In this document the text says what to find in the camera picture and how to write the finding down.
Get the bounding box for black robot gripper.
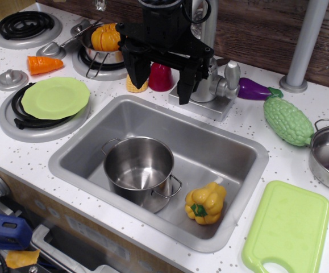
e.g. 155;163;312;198
116;1;214;105

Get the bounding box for silver toy faucet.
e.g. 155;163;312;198
169;1;241;122

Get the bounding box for red toy cup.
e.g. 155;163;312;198
148;63;174;92

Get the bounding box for yellow toy corn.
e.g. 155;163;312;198
126;75;148;93

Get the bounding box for small steel pot on burner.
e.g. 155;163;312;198
80;24;123;78

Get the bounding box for orange toy pumpkin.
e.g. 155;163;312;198
91;23;120;52

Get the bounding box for black coil burner under pot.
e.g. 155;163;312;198
78;47;124;71

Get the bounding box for purple toy eggplant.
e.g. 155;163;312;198
238;77;284;101

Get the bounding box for stainless steel sink basin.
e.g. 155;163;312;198
49;95;268;253

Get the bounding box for stainless steel pot in sink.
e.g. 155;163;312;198
101;136;182;213

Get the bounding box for light green plastic plate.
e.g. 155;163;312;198
21;77;90;120

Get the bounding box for grey stove knob back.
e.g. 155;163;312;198
36;42;66;60

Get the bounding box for grey stove knob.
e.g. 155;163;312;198
0;69;29;92
36;42;66;60

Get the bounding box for orange toy carrot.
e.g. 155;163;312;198
27;56;64;75

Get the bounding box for grey vertical pole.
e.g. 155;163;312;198
280;0;329;93

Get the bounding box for green toy bitter gourd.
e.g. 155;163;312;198
263;97;314;147

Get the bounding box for yellow toy bell pepper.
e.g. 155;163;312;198
185;182;227;225

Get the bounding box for black coil burner under plate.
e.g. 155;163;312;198
11;82;78;130

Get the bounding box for black coil burner top left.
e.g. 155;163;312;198
0;11;55;40

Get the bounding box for grey stove knob front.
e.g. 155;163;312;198
0;69;29;92

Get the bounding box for steel pot at right edge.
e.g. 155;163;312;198
309;118;329;187

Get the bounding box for light green cutting board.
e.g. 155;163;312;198
241;180;329;272

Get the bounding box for blue clamp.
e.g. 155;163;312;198
0;214;33;250

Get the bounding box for yellow tape piece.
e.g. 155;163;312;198
5;249;40;269

